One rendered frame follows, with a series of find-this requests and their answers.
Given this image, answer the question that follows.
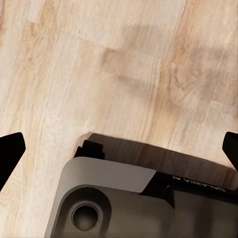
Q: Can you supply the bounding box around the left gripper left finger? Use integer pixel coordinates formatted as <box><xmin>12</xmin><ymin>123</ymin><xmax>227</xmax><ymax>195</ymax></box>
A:
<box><xmin>0</xmin><ymin>132</ymin><xmax>26</xmax><ymax>192</ymax></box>

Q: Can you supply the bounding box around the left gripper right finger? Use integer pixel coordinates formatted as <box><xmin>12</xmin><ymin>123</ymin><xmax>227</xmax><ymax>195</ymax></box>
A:
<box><xmin>222</xmin><ymin>131</ymin><xmax>238</xmax><ymax>172</ymax></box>

